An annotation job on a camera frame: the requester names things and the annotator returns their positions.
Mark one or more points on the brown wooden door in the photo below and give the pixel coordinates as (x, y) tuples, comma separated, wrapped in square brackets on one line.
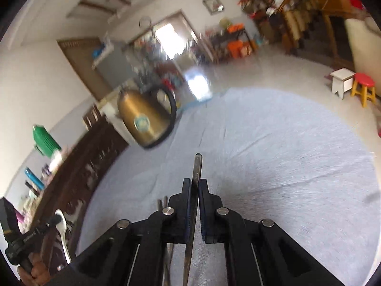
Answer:
[(83, 65)]

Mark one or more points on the blue bottle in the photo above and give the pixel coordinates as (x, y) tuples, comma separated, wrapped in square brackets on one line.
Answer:
[(34, 178)]

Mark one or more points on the dark wooden chair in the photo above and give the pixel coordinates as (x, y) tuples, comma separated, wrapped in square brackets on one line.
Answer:
[(90, 117)]

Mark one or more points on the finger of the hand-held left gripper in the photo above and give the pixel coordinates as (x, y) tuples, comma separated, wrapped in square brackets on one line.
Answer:
[(50, 223)]

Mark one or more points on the dark carved wooden sideboard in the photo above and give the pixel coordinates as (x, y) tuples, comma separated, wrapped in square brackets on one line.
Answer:
[(89, 166)]

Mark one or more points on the grey refrigerator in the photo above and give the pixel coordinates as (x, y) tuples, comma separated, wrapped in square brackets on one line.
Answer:
[(116, 65)]

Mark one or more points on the red and yellow stool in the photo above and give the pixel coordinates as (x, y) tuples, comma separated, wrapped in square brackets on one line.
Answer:
[(363, 80)]

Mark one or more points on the dark wooden side table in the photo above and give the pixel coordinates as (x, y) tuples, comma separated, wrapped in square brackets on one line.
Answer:
[(229, 35)]

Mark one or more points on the person's left hand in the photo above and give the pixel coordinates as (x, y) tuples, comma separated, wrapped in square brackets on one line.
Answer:
[(37, 269)]

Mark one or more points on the white plastic spoon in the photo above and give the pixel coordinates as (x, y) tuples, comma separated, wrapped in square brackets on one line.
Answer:
[(64, 238)]

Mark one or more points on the framed wall picture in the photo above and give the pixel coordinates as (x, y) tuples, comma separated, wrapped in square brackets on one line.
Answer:
[(213, 4)]

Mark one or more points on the white low stool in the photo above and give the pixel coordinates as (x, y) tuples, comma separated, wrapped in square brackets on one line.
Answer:
[(342, 79)]

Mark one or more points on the wooden staircase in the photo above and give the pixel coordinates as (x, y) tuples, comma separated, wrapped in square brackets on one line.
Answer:
[(321, 6)]

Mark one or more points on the green thermos jug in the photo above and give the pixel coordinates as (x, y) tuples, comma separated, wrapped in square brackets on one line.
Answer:
[(44, 140)]

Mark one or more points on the gold electric kettle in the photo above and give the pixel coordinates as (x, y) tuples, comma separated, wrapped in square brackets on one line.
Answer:
[(140, 116)]

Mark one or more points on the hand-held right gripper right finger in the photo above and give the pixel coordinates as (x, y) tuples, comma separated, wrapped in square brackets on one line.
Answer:
[(203, 214)]

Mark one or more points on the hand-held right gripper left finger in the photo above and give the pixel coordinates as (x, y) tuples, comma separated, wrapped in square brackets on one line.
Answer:
[(188, 214)]

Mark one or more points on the round wall clock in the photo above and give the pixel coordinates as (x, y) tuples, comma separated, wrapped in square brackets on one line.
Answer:
[(140, 22)]

